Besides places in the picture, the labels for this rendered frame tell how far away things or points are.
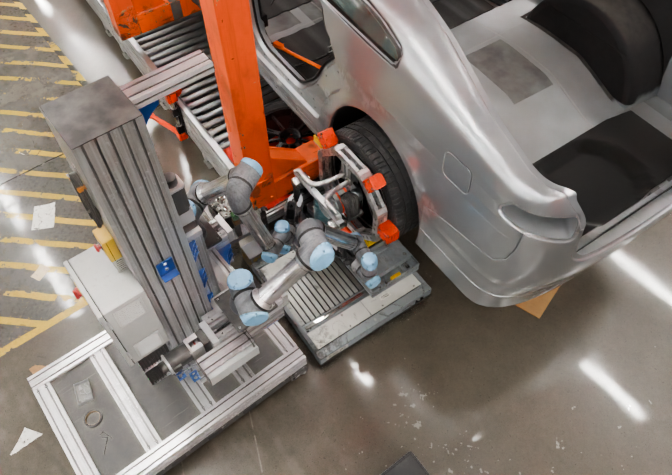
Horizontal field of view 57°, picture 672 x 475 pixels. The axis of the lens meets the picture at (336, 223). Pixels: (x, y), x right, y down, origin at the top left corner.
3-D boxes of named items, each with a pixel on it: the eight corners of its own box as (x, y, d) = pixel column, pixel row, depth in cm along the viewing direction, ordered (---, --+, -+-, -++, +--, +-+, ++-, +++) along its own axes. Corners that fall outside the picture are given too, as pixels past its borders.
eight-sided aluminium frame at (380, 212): (384, 253, 342) (390, 190, 298) (374, 259, 339) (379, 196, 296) (328, 190, 368) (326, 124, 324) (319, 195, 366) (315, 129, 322)
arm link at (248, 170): (176, 202, 312) (237, 175, 274) (190, 181, 321) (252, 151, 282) (194, 217, 318) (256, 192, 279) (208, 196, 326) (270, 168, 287)
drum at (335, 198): (363, 206, 335) (364, 190, 324) (331, 225, 328) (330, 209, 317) (348, 190, 342) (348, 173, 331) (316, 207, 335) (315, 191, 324)
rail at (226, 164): (274, 222, 405) (271, 201, 388) (261, 229, 402) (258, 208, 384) (122, 29, 526) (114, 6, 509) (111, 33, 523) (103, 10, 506)
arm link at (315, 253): (245, 305, 288) (328, 230, 270) (257, 331, 279) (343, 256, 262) (227, 301, 278) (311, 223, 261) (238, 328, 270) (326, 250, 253)
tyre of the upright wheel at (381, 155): (394, 101, 306) (345, 126, 368) (355, 121, 298) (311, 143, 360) (451, 220, 315) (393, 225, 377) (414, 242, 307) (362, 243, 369)
